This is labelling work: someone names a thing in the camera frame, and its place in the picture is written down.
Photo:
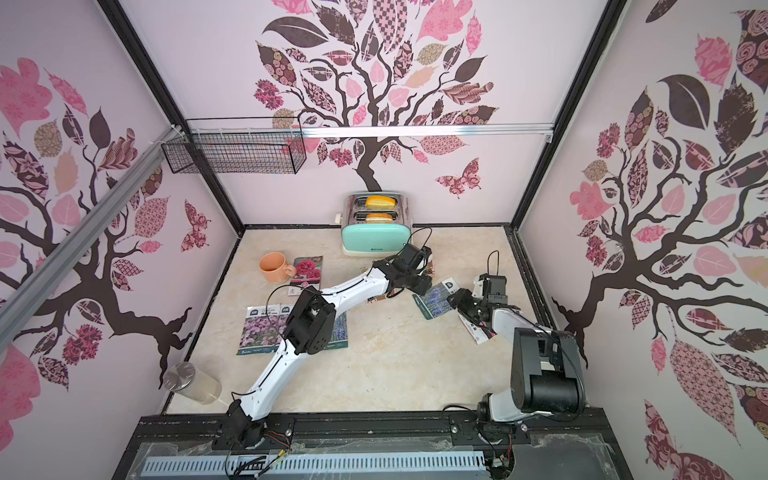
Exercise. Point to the black base frame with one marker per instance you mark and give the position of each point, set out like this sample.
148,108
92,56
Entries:
585,448

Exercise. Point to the toast slice rear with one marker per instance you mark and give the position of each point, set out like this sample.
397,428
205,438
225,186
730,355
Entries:
380,202

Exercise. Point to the toast slice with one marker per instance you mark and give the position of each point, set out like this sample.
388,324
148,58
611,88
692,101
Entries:
380,202
379,217

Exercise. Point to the mint green toaster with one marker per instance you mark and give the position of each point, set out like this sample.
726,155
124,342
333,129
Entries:
362,239

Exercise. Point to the aluminium rail back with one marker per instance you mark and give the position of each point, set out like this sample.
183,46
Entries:
429,130

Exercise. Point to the orange mug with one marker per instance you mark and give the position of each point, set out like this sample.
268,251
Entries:
276,269

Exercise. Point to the aluminium rail left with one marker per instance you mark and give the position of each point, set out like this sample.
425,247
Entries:
28,298

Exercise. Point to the toast slice front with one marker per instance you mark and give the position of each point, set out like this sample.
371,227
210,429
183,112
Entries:
379,217

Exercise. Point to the pink cosmos seed packet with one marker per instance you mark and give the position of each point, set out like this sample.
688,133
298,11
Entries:
283,318

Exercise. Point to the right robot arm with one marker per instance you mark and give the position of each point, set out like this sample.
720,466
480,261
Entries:
545,378

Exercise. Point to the lavender seed packet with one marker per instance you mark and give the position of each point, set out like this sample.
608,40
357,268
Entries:
434,303
340,337

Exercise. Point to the white cable duct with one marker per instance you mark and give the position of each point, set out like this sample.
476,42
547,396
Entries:
227,467

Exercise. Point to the pink hollyhock seed packet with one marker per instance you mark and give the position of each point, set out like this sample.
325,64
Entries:
480,333

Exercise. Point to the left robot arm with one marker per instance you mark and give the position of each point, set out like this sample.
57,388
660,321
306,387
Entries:
308,330

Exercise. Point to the black wire basket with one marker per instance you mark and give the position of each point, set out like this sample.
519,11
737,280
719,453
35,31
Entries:
238,145

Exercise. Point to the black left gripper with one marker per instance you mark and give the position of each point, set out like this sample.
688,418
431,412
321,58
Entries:
422,284

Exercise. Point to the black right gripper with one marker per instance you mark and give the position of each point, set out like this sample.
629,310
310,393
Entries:
466,303

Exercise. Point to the aluminium rail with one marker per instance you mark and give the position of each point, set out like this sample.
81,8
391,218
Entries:
28,298
429,130

